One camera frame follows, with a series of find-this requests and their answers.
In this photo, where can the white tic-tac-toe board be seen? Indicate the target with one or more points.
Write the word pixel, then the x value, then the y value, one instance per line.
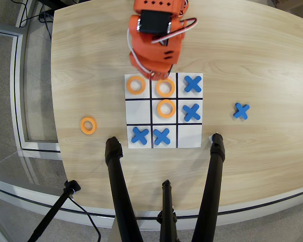
pixel 139 111

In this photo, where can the thick black tripod leg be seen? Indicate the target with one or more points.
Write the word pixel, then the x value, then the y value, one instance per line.
pixel 212 189
pixel 118 189

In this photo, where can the black furniture base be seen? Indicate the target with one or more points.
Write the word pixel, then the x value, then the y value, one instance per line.
pixel 55 2

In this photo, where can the blue foam cross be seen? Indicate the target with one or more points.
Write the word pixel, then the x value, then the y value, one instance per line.
pixel 140 135
pixel 191 112
pixel 193 84
pixel 241 111
pixel 161 136

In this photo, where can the white metal floor frame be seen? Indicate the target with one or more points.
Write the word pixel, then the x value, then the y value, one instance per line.
pixel 17 88

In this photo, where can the thin black tripod leg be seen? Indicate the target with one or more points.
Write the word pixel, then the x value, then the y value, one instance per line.
pixel 167 201

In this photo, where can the black camera tripod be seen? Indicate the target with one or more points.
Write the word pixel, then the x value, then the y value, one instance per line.
pixel 15 194

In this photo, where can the small white paper tag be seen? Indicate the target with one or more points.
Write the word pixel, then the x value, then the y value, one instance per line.
pixel 210 138

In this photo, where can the orange moving gripper finger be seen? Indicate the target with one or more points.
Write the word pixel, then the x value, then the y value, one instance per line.
pixel 159 74

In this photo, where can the brown cardboard box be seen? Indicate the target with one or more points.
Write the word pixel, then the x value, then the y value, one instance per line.
pixel 293 3

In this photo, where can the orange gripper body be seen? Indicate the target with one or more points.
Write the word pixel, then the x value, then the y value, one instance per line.
pixel 158 69

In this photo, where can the black stand pole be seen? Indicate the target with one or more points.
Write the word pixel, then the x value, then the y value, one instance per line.
pixel 53 211

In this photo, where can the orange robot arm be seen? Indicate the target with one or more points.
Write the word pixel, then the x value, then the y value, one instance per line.
pixel 154 21

